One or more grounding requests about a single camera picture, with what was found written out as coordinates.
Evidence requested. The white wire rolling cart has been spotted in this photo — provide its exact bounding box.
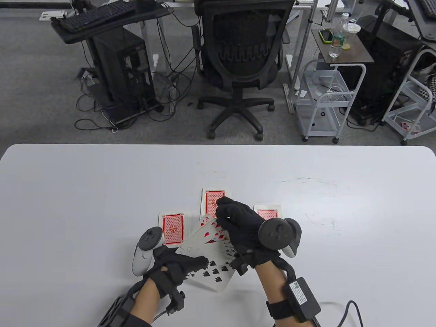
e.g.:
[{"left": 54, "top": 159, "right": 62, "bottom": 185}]
[
  {"left": 381, "top": 44, "right": 436, "bottom": 146},
  {"left": 295, "top": 60, "right": 358, "bottom": 143}
]

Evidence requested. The white VR controller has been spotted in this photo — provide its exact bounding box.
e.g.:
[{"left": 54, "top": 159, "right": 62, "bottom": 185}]
[
  {"left": 258, "top": 218, "right": 302, "bottom": 258},
  {"left": 132, "top": 227, "right": 164, "bottom": 276}
]

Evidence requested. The person's left forearm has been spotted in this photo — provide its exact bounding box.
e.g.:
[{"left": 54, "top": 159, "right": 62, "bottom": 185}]
[{"left": 131, "top": 281, "right": 162, "bottom": 322}]

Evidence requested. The black white checkered cloth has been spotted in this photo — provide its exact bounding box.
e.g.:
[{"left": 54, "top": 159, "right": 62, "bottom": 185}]
[{"left": 417, "top": 73, "right": 436, "bottom": 104}]

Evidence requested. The white charger with cable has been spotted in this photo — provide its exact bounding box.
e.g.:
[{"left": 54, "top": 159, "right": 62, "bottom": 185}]
[{"left": 315, "top": 77, "right": 353, "bottom": 103}]

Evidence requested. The clear bottle green label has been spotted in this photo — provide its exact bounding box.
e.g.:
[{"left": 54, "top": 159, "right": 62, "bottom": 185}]
[{"left": 328, "top": 13, "right": 350, "bottom": 58}]

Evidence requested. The black mesh office chair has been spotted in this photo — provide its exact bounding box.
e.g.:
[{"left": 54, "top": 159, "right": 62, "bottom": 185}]
[{"left": 192, "top": 0, "right": 295, "bottom": 140}]

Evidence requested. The grey floor power socket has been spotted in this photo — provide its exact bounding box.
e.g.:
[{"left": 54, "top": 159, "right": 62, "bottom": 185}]
[{"left": 80, "top": 68, "right": 99, "bottom": 85}]

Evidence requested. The black wrist strap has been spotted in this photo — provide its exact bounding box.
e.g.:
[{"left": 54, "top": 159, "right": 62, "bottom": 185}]
[{"left": 266, "top": 300, "right": 294, "bottom": 321}]

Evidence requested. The tangle of black floor cables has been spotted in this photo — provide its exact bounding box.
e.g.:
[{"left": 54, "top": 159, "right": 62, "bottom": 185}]
[{"left": 74, "top": 15, "right": 193, "bottom": 133}]

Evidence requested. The thin black cable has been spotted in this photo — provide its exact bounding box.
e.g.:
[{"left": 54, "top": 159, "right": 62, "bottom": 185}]
[{"left": 153, "top": 305, "right": 171, "bottom": 322}]

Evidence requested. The aluminium frame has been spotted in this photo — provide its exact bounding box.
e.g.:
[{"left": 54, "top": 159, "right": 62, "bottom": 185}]
[{"left": 283, "top": 0, "right": 319, "bottom": 114}]

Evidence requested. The black computer tower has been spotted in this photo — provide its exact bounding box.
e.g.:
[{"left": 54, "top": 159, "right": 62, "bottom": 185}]
[{"left": 91, "top": 27, "right": 158, "bottom": 114}]

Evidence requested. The black forearm strap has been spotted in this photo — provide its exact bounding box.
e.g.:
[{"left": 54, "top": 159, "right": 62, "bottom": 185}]
[{"left": 126, "top": 315, "right": 152, "bottom": 327}]

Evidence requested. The brown top side table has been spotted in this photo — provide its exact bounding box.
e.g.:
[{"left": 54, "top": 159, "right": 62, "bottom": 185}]
[{"left": 311, "top": 26, "right": 374, "bottom": 123}]

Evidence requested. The white desk leg frame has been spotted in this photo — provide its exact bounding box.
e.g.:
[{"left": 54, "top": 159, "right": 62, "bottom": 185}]
[{"left": 140, "top": 15, "right": 177, "bottom": 114}]

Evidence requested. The white paper box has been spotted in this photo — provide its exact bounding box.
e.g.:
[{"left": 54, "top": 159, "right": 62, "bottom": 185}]
[{"left": 39, "top": 10, "right": 67, "bottom": 21}]

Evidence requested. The black camera cable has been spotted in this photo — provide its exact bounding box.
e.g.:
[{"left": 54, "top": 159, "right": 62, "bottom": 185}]
[{"left": 313, "top": 300, "right": 363, "bottom": 327}]

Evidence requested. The white red-print packet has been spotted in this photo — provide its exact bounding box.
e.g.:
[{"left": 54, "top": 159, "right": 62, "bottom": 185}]
[{"left": 400, "top": 121, "right": 422, "bottom": 134}]

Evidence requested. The pile of dealt playing cards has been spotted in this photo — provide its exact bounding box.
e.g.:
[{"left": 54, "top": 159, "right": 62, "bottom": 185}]
[
  {"left": 254, "top": 204, "right": 283, "bottom": 220},
  {"left": 158, "top": 212, "right": 187, "bottom": 246},
  {"left": 175, "top": 215, "right": 239, "bottom": 293},
  {"left": 201, "top": 188, "right": 232, "bottom": 218}
]

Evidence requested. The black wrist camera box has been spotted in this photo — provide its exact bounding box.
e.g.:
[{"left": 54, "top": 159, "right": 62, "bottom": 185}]
[
  {"left": 283, "top": 278, "right": 321, "bottom": 322},
  {"left": 99, "top": 295, "right": 137, "bottom": 327}
]

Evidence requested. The person's left hand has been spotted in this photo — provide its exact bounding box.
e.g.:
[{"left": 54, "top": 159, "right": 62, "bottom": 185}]
[{"left": 143, "top": 246, "right": 209, "bottom": 314}]

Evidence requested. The person's right hand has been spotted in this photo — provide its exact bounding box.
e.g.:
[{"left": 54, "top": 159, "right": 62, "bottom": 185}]
[{"left": 216, "top": 197, "right": 282, "bottom": 276}]

